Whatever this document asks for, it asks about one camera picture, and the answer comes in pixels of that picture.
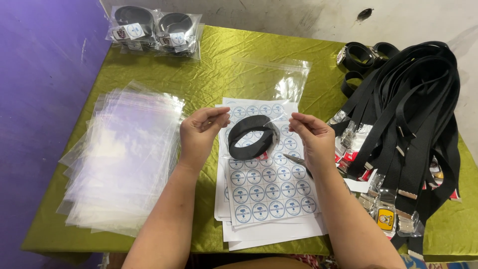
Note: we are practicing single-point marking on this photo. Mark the stack of round sticker sheets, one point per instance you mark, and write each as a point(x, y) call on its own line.
point(269, 194)

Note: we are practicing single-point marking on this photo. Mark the rolled black webbing belt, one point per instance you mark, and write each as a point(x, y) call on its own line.
point(246, 149)

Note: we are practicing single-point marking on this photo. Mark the stack of clear plastic bags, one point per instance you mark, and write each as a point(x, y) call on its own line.
point(123, 157)

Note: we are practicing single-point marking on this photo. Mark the metal scissors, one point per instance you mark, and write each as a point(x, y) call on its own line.
point(294, 158)

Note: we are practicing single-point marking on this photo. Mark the green satin tablecloth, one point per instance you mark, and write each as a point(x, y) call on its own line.
point(209, 80)

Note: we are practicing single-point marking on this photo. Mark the person's left hand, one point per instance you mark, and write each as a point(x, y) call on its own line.
point(198, 138)

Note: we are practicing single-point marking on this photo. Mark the single clear plastic sleeve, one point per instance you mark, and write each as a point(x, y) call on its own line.
point(276, 78)

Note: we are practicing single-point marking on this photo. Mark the colourful patterned fabric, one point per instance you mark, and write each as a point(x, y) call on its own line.
point(414, 262)

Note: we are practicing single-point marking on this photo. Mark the coiled black belt with buckle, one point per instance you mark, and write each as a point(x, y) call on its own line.
point(358, 56)

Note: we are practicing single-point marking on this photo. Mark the person's right hand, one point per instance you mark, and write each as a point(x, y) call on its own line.
point(319, 145)

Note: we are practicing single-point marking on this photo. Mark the heap of black webbing belts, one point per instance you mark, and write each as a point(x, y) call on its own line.
point(410, 112)

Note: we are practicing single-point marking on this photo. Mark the packed belt in clear bag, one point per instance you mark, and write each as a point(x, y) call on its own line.
point(130, 22)
point(179, 31)

